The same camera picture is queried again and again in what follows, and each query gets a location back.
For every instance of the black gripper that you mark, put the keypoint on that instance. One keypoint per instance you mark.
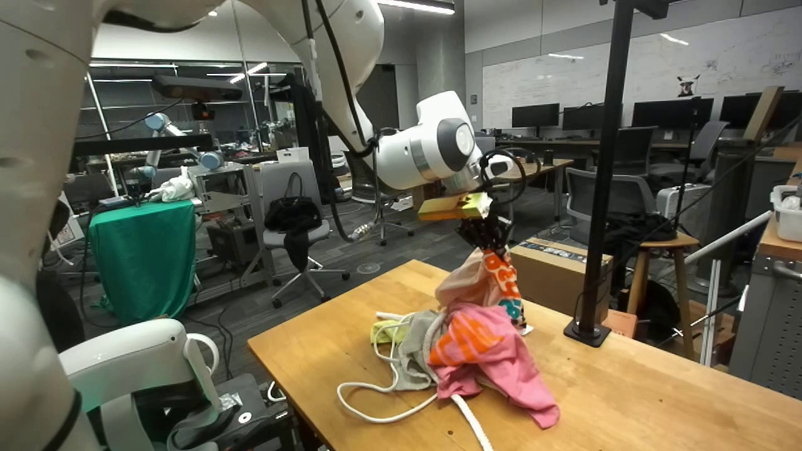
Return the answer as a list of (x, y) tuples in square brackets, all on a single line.
[(488, 234)]

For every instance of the pink orange cloth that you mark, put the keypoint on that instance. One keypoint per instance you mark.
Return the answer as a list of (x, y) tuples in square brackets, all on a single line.
[(481, 343)]

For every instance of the grey towel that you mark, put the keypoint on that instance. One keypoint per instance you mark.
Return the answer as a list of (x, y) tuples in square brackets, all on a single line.
[(409, 353)]

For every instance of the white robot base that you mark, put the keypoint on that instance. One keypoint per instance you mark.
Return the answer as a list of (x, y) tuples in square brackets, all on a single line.
[(149, 387)]

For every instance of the cardboard box on floor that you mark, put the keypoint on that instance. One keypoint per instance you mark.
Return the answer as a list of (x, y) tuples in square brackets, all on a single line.
[(548, 274)]

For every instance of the yellow-green cloth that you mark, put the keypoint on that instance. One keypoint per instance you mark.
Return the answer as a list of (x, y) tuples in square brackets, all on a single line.
[(386, 334)]

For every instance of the wooden stool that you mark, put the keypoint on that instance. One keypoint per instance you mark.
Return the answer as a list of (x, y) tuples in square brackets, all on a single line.
[(665, 258)]

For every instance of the white plastic bin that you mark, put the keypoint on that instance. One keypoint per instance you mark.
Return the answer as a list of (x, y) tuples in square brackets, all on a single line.
[(787, 208)]

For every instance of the green cloth cover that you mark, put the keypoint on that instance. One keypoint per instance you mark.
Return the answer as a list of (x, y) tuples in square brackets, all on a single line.
[(145, 255)]

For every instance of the black camera pole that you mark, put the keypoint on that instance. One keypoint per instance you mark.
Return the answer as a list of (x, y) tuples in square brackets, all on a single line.
[(587, 325)]

